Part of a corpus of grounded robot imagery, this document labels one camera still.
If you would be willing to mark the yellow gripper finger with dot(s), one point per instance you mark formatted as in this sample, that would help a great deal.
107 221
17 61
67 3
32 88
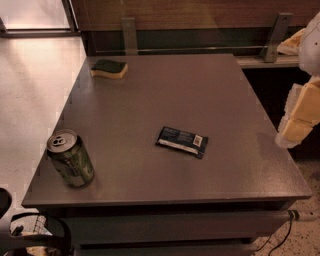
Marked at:
302 113
291 45

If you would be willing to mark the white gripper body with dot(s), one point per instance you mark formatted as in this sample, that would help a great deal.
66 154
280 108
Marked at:
311 50

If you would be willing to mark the green soda can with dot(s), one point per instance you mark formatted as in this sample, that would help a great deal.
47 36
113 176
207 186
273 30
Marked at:
70 158

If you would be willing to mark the green and yellow sponge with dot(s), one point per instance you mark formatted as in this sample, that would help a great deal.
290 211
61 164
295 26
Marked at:
109 69

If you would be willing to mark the dark snack bar wrapper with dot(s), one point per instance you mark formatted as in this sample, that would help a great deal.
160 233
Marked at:
184 141

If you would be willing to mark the right metal rail bracket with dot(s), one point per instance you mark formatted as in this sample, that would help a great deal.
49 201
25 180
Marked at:
269 52

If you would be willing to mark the metal rail bracket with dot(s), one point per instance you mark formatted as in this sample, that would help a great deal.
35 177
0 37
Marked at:
129 36
269 52

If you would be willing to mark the left metal rail bracket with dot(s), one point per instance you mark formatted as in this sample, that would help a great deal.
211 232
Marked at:
129 36

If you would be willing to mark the black chair frame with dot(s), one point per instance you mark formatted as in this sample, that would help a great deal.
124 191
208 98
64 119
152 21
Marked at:
21 230

